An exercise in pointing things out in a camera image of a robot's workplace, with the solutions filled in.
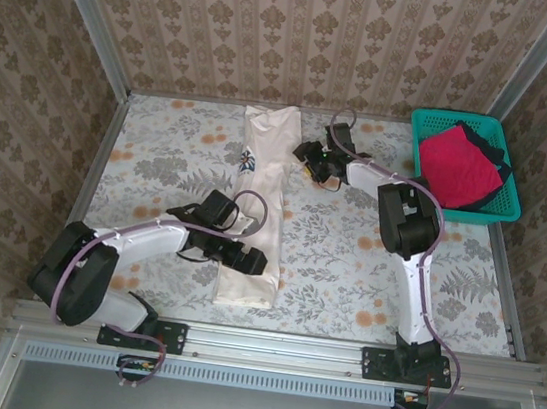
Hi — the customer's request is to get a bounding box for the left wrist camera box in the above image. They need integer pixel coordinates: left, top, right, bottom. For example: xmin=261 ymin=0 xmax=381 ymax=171
xmin=197 ymin=187 xmax=262 ymax=237

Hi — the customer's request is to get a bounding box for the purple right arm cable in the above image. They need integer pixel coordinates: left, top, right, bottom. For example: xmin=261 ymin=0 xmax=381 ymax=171
xmin=290 ymin=105 xmax=496 ymax=409

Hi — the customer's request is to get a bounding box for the grey slotted cable duct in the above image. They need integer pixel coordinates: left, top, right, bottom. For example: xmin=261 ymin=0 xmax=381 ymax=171
xmin=23 ymin=340 xmax=395 ymax=408

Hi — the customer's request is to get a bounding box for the red t-shirt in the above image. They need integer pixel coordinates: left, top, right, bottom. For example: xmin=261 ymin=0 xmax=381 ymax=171
xmin=412 ymin=120 xmax=511 ymax=216

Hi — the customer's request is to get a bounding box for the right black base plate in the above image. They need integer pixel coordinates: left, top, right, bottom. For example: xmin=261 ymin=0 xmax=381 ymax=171
xmin=358 ymin=345 xmax=456 ymax=391

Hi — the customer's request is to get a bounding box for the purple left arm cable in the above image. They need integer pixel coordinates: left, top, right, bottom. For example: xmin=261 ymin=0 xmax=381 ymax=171
xmin=43 ymin=166 xmax=271 ymax=403

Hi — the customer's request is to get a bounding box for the teal plastic basket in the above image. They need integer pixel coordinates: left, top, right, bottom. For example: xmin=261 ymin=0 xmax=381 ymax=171
xmin=397 ymin=105 xmax=535 ymax=233

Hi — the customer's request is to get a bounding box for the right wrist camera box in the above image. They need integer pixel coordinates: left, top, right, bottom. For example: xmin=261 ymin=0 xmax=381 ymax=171
xmin=323 ymin=119 xmax=360 ymax=152

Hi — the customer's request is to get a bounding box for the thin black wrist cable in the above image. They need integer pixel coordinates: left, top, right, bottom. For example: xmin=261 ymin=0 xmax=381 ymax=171
xmin=315 ymin=176 xmax=343 ymax=193
xmin=176 ymin=247 xmax=214 ymax=266

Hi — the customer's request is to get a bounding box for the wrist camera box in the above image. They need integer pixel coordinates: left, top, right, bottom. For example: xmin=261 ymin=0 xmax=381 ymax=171
xmin=197 ymin=187 xmax=262 ymax=237
xmin=323 ymin=119 xmax=360 ymax=152

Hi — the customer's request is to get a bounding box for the aluminium cross rail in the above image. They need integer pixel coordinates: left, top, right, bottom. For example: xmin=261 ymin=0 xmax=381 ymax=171
xmin=8 ymin=294 xmax=547 ymax=403

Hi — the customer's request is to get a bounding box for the white flower print t-shirt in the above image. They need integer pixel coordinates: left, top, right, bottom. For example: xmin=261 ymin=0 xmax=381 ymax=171
xmin=212 ymin=98 xmax=307 ymax=314

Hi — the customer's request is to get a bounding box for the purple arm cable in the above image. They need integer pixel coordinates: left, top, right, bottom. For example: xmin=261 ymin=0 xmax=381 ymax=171
xmin=43 ymin=166 xmax=271 ymax=403
xmin=290 ymin=105 xmax=496 ymax=409

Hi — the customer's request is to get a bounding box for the small circuit board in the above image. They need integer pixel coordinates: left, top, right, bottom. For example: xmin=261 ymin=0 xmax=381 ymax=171
xmin=391 ymin=387 xmax=431 ymax=409
xmin=114 ymin=354 xmax=159 ymax=385

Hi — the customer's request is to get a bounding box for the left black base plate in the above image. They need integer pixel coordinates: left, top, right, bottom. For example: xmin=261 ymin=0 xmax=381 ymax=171
xmin=97 ymin=311 xmax=188 ymax=358

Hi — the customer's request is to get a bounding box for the aluminium corner post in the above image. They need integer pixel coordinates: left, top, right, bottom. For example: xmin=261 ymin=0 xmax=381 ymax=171
xmin=25 ymin=0 xmax=144 ymax=102
xmin=488 ymin=0 xmax=547 ymax=128

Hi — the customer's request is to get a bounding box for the dark navy t-shirt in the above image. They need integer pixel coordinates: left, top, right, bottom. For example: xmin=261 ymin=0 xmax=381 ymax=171
xmin=442 ymin=119 xmax=520 ymax=219

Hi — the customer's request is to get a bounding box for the floral table cover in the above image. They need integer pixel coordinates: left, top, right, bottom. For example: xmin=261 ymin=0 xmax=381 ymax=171
xmin=46 ymin=79 xmax=545 ymax=363

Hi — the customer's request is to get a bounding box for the aluminium side rail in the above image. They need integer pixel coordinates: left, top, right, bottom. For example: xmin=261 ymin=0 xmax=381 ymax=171
xmin=473 ymin=225 xmax=544 ymax=363
xmin=33 ymin=88 xmax=130 ymax=309

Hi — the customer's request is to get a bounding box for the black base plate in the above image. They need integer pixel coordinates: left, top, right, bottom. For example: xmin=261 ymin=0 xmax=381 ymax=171
xmin=358 ymin=345 xmax=456 ymax=391
xmin=97 ymin=311 xmax=188 ymax=358

